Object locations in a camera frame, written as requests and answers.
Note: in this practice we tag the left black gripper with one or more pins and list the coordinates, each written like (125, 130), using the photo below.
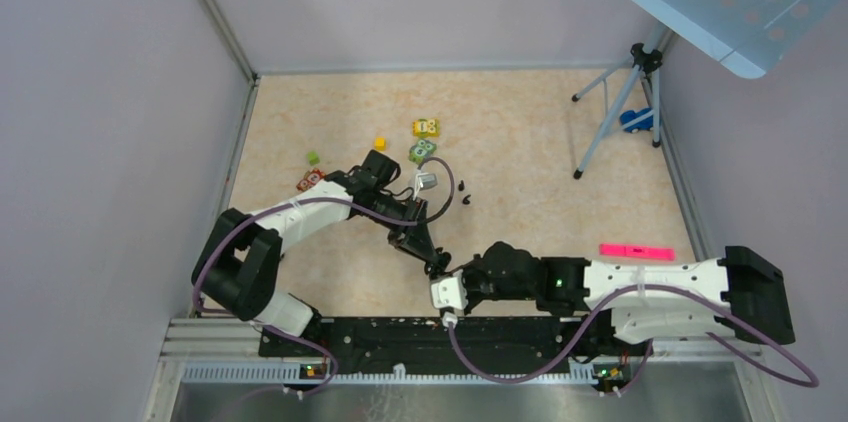
(414, 239)

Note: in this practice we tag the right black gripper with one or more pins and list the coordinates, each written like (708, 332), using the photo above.
(468, 270)

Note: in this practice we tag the black earbud charging case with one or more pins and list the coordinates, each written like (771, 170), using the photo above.
(437, 266)

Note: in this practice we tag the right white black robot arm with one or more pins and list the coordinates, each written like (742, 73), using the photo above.
(739, 293)

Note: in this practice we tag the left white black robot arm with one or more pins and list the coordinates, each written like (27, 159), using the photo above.
(238, 266)

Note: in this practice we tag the green number block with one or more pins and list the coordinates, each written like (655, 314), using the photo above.
(421, 150)

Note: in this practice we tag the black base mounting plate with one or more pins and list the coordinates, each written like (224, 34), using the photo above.
(501, 346)

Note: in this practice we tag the small yellow cube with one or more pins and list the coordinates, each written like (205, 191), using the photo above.
(380, 144)

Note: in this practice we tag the red number block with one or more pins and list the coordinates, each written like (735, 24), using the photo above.
(310, 179)

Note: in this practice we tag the yellow number block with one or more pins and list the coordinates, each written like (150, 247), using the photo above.
(426, 128)

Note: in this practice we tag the small green cube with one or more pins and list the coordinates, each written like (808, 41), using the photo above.
(313, 158)

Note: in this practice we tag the pink marker pen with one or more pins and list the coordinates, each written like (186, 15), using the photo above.
(638, 252)

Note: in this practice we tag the blue toy car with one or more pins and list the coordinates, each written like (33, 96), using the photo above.
(633, 121)

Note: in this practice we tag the light blue tripod stand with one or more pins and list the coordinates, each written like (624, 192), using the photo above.
(643, 62)

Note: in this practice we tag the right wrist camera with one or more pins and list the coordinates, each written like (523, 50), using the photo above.
(449, 296)

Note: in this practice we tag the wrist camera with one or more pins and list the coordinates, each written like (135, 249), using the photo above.
(423, 181)
(449, 296)

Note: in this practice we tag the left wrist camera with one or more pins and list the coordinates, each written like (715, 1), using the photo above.
(423, 181)

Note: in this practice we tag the white cable duct strip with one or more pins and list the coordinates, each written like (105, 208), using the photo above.
(284, 373)

